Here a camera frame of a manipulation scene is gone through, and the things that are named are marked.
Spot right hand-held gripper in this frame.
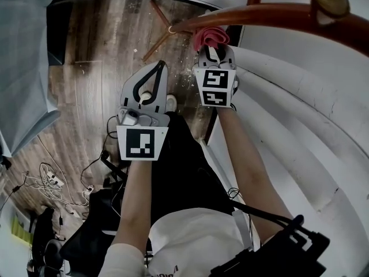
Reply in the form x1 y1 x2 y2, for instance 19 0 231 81
193 45 240 109

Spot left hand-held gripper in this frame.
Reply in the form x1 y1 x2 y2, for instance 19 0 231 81
116 60 171 162

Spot pink cloth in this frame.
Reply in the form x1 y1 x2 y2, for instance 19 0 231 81
193 25 231 52

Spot brown wooden coat rack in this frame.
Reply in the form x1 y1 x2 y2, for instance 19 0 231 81
142 0 369 63

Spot person's right forearm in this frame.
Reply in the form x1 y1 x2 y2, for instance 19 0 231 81
215 107 292 237

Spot person's left forearm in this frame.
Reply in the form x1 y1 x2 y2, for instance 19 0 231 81
116 159 154 245

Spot person's black trousers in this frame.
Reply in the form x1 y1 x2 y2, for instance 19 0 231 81
149 111 235 216

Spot white power strip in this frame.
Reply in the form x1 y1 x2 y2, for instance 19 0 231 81
45 173 65 188

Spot table with pale blue cover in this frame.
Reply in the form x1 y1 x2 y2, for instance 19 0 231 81
0 0 62 159

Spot person's white shirt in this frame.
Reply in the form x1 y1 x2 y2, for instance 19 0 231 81
99 207 255 277

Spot grey gripper-mounted fisheye camera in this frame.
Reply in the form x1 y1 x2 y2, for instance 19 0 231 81
119 109 140 126

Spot black floor cable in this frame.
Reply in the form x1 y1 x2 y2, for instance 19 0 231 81
80 116 128 185

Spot tangle of white cables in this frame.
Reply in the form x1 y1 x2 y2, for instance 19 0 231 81
21 162 96 214

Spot thick black cable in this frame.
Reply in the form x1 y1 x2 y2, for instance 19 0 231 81
229 199 291 225

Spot black camera equipment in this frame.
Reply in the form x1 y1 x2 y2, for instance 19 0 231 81
27 205 63 277

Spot black recorder box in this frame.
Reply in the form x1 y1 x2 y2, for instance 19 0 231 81
209 214 332 277

